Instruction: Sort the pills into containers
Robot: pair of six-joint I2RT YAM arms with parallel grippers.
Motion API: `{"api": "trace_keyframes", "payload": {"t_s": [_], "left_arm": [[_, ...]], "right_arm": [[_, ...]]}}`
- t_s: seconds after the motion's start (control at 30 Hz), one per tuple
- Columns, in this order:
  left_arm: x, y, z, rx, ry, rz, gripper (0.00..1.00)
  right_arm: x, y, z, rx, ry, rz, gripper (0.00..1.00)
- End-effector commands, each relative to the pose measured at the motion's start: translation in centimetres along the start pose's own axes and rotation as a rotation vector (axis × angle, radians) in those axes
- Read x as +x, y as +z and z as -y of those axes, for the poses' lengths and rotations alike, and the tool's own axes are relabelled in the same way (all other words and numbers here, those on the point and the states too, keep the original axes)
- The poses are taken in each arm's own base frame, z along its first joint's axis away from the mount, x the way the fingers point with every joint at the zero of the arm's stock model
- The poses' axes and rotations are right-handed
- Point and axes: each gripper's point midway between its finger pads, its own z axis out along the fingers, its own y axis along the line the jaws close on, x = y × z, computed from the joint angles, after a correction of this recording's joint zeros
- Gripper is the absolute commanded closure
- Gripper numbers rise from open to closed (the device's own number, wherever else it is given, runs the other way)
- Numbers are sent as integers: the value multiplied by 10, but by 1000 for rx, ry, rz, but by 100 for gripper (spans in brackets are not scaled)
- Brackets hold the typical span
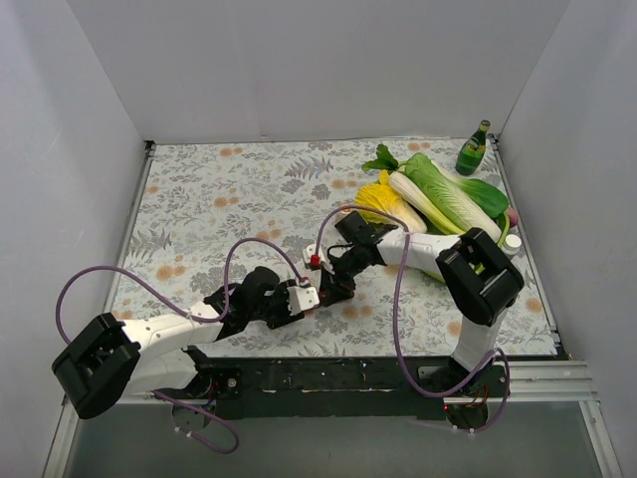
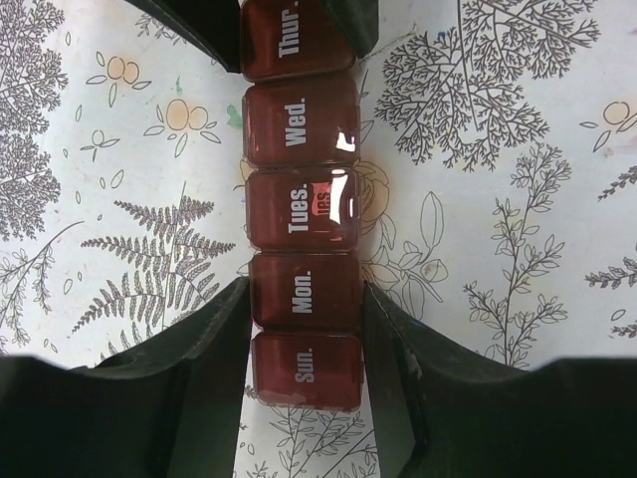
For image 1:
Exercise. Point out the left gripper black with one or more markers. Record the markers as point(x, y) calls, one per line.
point(281, 309)

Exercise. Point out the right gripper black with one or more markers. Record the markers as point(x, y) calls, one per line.
point(341, 269)

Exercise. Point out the red weekly pill organizer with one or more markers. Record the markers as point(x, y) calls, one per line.
point(316, 306)

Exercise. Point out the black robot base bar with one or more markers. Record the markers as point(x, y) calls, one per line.
point(323, 387)

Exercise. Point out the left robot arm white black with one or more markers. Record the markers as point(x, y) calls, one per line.
point(112, 358)

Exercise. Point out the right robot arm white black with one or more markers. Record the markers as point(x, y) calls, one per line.
point(481, 279)

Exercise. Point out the yellow napa cabbage toy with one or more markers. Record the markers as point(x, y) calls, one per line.
point(382, 197)

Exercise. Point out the green plastic basket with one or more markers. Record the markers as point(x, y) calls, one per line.
point(424, 248)

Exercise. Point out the white daikon radish toy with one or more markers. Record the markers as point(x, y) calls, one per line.
point(390, 175)

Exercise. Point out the floral tablecloth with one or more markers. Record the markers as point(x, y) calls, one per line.
point(216, 211)

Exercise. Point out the green napa cabbage toy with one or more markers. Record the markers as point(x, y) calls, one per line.
point(452, 203)

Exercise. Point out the green glass bottle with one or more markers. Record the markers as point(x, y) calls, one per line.
point(473, 150)

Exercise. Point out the pink radish toy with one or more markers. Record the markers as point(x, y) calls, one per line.
point(513, 217)

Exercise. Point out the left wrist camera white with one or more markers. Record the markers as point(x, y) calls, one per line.
point(301, 298)

